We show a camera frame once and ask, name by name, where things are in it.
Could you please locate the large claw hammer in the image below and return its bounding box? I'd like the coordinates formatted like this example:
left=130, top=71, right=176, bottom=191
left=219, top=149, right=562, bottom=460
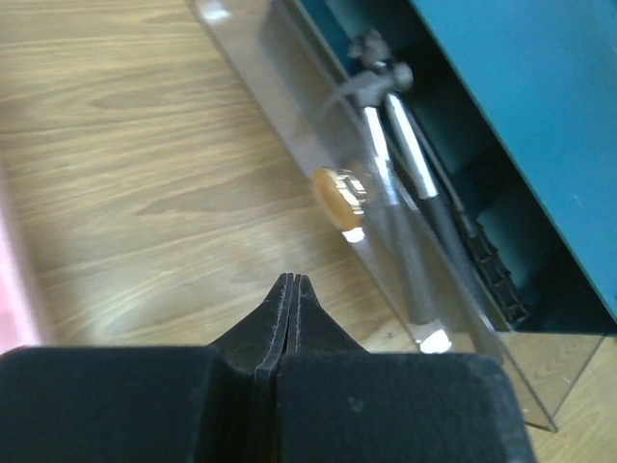
left=320, top=60, right=493, bottom=334

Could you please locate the pink compartment tray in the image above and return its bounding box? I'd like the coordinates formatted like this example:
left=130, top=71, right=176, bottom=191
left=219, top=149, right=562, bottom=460
left=1, top=176, right=55, bottom=353

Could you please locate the small claw hammer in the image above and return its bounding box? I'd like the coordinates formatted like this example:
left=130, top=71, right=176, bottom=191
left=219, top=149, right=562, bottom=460
left=346, top=28, right=444, bottom=327

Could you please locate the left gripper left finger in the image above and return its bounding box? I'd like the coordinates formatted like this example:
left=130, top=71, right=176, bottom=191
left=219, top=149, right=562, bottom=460
left=210, top=273, right=294, bottom=374

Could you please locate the orange drawer knob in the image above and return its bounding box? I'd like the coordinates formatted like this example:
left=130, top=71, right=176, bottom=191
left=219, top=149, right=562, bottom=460
left=311, top=167, right=368, bottom=232

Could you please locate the teal drawer cabinet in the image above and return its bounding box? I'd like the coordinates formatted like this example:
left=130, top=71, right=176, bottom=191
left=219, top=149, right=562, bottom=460
left=283, top=1, right=616, bottom=336

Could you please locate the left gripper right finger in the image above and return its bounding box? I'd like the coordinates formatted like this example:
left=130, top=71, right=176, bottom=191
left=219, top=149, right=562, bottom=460
left=269, top=273, right=366, bottom=370

